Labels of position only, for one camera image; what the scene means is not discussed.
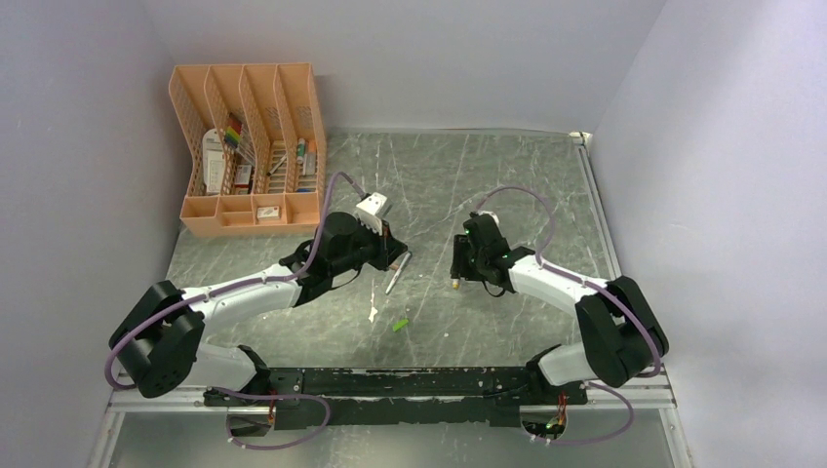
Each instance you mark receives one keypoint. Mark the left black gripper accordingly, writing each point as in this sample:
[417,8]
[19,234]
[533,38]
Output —
[389,249]

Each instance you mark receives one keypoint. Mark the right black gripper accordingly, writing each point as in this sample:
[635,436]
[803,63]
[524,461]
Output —
[459,267]

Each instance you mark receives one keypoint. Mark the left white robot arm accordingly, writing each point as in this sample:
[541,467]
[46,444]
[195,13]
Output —
[161,345]

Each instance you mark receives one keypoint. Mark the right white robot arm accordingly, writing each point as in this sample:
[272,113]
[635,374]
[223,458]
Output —
[620,337]

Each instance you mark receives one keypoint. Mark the white pen on table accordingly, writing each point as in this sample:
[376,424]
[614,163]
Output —
[403,261]

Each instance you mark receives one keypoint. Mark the green pen cap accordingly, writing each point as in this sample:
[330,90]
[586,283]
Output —
[400,325]

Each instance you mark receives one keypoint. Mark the small white box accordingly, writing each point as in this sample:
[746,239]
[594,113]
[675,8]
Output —
[268,213]

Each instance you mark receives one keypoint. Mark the orange file organizer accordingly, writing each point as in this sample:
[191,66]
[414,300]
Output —
[283,159]

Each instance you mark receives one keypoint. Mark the colored markers pack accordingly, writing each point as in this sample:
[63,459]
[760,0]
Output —
[233,133]

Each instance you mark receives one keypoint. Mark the white booklet in organizer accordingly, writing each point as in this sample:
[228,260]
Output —
[213,164]

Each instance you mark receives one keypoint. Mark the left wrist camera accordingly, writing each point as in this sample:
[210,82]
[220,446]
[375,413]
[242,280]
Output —
[372,210]

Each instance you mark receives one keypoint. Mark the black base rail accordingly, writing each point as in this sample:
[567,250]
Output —
[302,398]

